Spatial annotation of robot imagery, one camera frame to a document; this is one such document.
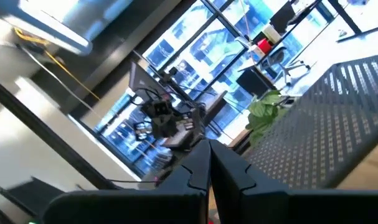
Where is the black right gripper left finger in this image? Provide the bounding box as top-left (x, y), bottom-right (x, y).
top-left (42, 139), bottom-right (212, 224)

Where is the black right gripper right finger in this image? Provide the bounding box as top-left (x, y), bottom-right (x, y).
top-left (210, 139), bottom-right (378, 224)

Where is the black computer monitor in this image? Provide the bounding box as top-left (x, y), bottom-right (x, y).
top-left (128, 60), bottom-right (174, 103)

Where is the potted green plant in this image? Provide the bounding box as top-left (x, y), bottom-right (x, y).
top-left (245, 89), bottom-right (286, 147)

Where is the black box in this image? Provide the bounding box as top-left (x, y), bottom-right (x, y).
top-left (236, 68), bottom-right (272, 97)

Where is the black perforated metal stand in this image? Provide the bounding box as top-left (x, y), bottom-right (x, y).
top-left (242, 53), bottom-right (378, 190)

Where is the red container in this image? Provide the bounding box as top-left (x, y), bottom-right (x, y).
top-left (257, 37), bottom-right (273, 55)

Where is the black office chair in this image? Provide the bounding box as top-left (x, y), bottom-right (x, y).
top-left (258, 46), bottom-right (311, 86)

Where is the LED light bar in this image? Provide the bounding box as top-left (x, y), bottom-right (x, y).
top-left (1, 0), bottom-right (133, 57)

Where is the white container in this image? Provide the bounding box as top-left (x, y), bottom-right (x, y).
top-left (262, 23), bottom-right (283, 44)

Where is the black flat panel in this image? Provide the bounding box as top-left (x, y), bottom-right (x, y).
top-left (0, 176), bottom-right (65, 218)

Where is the yellow cable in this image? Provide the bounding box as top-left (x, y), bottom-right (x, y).
top-left (13, 27), bottom-right (102, 102)

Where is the black aluminium rig frame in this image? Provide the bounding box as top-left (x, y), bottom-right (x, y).
top-left (0, 74), bottom-right (123, 191)

